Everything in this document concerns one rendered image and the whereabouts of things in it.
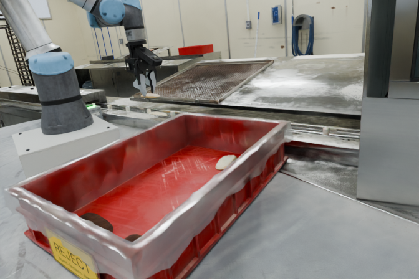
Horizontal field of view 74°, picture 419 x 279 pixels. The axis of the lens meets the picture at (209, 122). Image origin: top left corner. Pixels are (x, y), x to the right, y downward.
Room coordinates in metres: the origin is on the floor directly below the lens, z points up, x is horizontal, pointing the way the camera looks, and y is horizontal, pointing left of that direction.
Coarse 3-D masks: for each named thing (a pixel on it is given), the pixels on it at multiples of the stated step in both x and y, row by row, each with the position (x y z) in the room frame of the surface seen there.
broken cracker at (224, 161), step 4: (224, 156) 0.65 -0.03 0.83; (228, 156) 0.64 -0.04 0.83; (232, 156) 0.64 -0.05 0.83; (220, 160) 0.63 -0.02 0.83; (224, 160) 0.62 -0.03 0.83; (228, 160) 0.62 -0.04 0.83; (232, 160) 0.63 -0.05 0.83; (216, 164) 0.61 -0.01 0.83; (220, 164) 0.61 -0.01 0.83; (224, 164) 0.60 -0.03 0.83; (228, 164) 0.61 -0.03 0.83; (216, 168) 0.60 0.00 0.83; (220, 168) 0.59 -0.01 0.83
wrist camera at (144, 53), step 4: (140, 48) 1.10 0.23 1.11; (144, 48) 1.11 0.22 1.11; (136, 52) 1.10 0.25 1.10; (140, 52) 1.08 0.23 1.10; (144, 52) 1.08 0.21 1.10; (148, 52) 1.09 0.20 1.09; (152, 52) 1.10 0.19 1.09; (140, 56) 1.08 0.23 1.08; (144, 56) 1.07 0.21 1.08; (148, 56) 1.06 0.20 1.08; (152, 56) 1.06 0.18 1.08; (156, 56) 1.06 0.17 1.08; (148, 60) 1.06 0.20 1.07; (152, 60) 1.04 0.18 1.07; (156, 60) 1.04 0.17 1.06; (160, 60) 1.06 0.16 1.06; (152, 64) 1.04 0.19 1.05; (156, 64) 1.04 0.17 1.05; (160, 64) 1.06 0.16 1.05
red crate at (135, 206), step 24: (168, 168) 0.63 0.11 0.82; (192, 168) 0.62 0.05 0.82; (120, 192) 0.54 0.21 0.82; (144, 192) 0.53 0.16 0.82; (168, 192) 0.52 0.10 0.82; (192, 192) 0.51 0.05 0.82; (240, 192) 0.43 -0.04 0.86; (120, 216) 0.45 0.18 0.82; (144, 216) 0.44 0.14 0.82; (216, 216) 0.36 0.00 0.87; (48, 240) 0.36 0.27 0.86; (192, 240) 0.32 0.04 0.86; (216, 240) 0.35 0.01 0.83; (192, 264) 0.31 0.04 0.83
